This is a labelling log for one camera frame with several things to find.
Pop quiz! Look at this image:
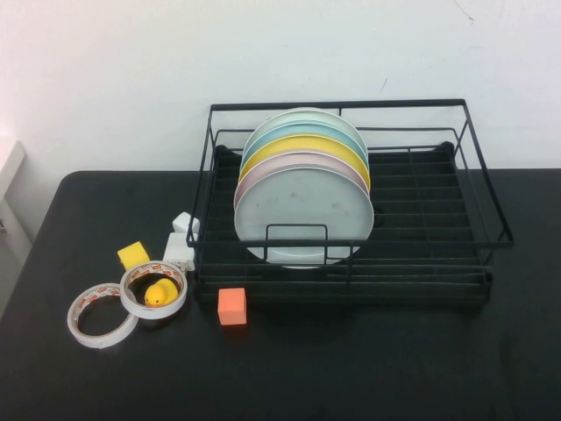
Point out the white double-sided tape roll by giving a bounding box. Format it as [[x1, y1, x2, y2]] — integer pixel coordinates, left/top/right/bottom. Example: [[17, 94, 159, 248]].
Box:
[[67, 282, 138, 351], [119, 260, 189, 319]]

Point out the orange foam cube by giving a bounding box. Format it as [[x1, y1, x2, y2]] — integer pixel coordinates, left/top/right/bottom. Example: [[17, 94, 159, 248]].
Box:
[[217, 287, 248, 328]]

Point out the white foam cube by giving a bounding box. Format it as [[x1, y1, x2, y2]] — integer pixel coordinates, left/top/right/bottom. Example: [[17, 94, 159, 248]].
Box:
[[171, 211, 202, 236]]

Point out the yellow foam cube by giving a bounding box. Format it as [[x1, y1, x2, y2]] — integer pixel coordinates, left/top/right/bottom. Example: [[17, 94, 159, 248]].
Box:
[[116, 240, 150, 271]]

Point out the yellow plate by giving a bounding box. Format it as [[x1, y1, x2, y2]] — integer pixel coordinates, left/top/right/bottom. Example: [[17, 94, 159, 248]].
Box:
[[238, 134, 373, 190]]

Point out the pale green plate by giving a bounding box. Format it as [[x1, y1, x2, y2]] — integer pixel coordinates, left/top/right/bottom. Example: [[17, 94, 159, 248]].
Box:
[[244, 109, 367, 151]]

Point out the black wire dish rack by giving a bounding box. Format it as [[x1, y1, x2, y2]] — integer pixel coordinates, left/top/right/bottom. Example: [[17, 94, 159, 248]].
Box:
[[186, 98, 515, 308]]

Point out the pink plate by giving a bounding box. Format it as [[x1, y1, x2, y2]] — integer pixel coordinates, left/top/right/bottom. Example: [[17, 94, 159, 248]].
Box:
[[233, 152, 372, 207]]

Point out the yellow rubber duck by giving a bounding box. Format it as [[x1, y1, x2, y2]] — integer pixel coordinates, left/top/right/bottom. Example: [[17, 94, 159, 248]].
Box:
[[143, 278, 176, 307]]

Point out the teal plate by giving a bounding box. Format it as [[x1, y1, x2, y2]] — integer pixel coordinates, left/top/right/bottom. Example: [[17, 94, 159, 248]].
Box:
[[240, 120, 369, 167]]

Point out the large pale grey plate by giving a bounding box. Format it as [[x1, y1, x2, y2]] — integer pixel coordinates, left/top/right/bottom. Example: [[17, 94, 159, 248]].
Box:
[[232, 162, 375, 269]]

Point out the white side shelf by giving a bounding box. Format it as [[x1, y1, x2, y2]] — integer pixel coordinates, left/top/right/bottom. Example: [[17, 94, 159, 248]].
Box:
[[0, 139, 27, 201]]

